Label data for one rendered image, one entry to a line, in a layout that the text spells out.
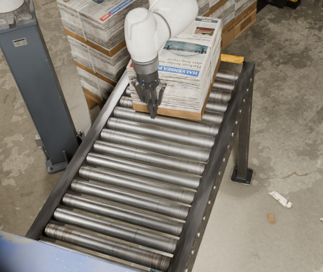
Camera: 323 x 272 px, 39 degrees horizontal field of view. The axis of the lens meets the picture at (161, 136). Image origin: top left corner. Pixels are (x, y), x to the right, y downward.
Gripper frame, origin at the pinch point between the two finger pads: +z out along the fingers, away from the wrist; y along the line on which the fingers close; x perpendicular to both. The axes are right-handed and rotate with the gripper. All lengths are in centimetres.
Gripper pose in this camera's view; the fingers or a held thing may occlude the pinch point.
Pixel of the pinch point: (153, 109)
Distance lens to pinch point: 169.1
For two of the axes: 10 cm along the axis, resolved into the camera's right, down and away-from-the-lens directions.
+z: 1.0, 6.6, 7.4
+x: -3.4, 7.2, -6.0
